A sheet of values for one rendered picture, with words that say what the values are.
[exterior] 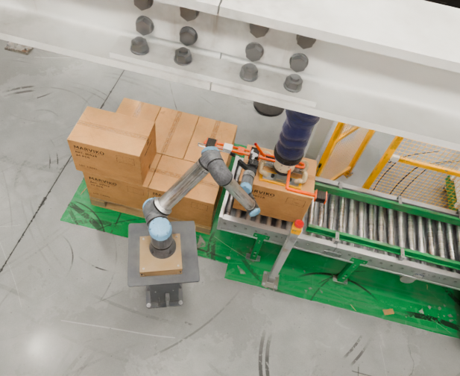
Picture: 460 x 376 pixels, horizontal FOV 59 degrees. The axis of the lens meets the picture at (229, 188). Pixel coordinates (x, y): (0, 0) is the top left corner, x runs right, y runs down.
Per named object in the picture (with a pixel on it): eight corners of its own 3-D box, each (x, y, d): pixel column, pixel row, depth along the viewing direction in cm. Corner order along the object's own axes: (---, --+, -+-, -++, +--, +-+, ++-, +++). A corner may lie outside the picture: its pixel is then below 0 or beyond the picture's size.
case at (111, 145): (156, 152, 375) (155, 121, 343) (142, 186, 351) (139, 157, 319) (94, 137, 376) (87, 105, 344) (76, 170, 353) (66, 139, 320)
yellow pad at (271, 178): (301, 180, 324) (303, 177, 320) (300, 190, 318) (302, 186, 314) (260, 171, 325) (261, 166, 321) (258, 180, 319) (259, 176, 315)
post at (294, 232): (274, 277, 375) (303, 223, 294) (273, 284, 371) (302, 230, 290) (267, 275, 375) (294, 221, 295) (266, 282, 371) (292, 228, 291)
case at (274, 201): (304, 187, 371) (317, 160, 338) (300, 224, 347) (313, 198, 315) (241, 172, 372) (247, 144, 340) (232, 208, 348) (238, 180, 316)
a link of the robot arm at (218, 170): (226, 170, 245) (264, 212, 300) (219, 156, 253) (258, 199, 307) (210, 180, 247) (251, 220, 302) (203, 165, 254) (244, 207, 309)
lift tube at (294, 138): (303, 148, 316) (350, 29, 232) (300, 168, 303) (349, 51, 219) (276, 141, 317) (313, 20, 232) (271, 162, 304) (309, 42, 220)
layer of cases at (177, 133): (232, 151, 440) (237, 124, 408) (210, 227, 382) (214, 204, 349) (127, 124, 444) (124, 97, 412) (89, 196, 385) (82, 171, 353)
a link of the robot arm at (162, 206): (142, 227, 279) (215, 157, 250) (136, 207, 289) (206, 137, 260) (159, 230, 290) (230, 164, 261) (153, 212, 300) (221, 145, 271)
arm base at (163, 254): (174, 259, 284) (173, 252, 276) (147, 257, 284) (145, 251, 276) (177, 236, 296) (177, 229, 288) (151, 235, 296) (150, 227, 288)
